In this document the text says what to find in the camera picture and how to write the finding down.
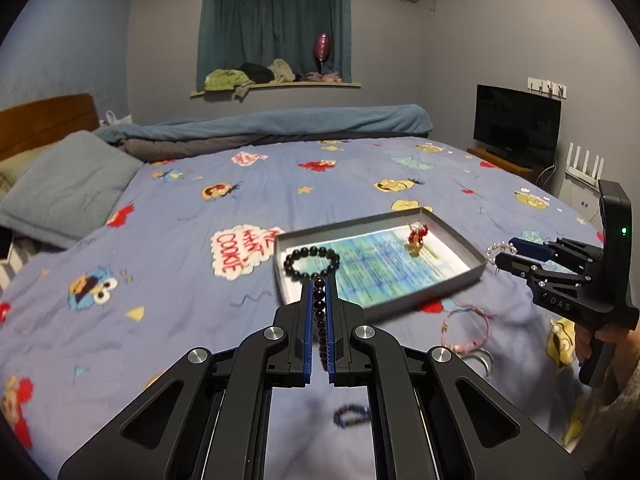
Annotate white cabinet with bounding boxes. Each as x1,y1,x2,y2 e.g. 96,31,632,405
559,179,602,223

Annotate wooden television stand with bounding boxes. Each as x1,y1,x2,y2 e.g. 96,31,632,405
466,147,540,177

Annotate blue rolled blanket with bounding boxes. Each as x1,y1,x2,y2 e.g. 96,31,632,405
95,104,433,146

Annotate black crumpled clothes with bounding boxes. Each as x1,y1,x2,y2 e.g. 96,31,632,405
239,62,277,84

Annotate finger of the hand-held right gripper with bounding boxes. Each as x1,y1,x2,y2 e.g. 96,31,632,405
494,252,583,289
509,236,606,274

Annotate teal window curtain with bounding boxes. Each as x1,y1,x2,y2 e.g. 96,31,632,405
197,0,354,86

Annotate pink woven bracelet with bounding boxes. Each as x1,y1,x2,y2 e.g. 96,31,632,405
441,303,497,354

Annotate beige crumpled clothes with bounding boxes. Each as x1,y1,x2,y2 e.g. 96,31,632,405
267,58,299,83

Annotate large black bead bracelet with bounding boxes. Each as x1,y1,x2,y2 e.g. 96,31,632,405
283,246,342,367

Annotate white pearl bracelet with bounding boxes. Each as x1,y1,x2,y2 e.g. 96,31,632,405
485,241,519,277

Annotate dark teal bead bracelet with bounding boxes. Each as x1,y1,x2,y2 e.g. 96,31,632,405
333,405,374,429

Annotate pink foil balloon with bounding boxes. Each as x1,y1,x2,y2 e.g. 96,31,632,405
313,33,334,74

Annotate white wall hook rack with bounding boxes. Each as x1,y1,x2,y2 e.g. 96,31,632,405
527,77,569,100

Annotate white antenna router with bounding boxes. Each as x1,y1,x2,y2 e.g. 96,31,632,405
565,142,609,192

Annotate green crumpled cloth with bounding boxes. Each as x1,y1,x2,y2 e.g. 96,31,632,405
205,69,252,92

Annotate grey rolled blanket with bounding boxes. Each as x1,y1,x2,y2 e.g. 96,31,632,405
117,129,432,164

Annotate striped cloth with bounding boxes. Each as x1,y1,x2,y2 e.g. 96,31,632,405
0,237,36,293

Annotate person's right hand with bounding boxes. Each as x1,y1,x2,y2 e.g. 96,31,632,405
574,324,640,387

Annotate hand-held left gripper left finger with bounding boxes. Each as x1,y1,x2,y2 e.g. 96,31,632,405
57,279,317,480

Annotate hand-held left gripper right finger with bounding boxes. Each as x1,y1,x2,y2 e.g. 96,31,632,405
324,275,587,480

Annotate grey cardboard tray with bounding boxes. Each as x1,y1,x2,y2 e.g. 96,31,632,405
273,206,487,319

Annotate beige pillow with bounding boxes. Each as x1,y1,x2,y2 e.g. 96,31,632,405
0,142,57,202

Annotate black flat television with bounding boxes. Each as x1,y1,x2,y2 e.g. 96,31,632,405
473,84,562,167

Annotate wooden headboard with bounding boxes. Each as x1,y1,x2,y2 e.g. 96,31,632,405
0,93,100,162

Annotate silver bangle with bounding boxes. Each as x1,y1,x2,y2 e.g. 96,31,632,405
457,347,496,379

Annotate blue grey pillow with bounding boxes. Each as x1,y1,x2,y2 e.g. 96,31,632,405
0,131,145,250

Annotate printed paper sheet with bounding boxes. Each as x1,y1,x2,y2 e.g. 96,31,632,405
299,225,472,307

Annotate red and gold charm bracelet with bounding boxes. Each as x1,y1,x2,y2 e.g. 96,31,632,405
405,221,430,257

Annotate person's grey clothing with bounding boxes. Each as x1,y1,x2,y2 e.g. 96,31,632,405
565,360,640,467

